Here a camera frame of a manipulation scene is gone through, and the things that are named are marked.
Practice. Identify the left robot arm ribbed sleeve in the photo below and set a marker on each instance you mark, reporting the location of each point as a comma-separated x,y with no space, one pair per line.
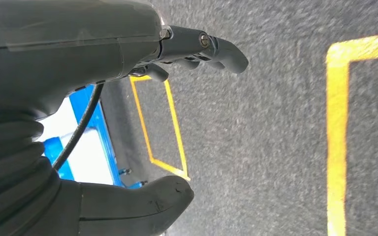
6,169

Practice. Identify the yellow floor tape square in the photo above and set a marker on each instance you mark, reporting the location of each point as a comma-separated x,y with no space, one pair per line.
176,130
336,146

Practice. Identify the large blue metal shelf rack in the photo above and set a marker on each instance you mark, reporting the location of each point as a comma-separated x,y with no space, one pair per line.
102,136

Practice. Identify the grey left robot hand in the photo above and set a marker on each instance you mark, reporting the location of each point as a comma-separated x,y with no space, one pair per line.
62,42

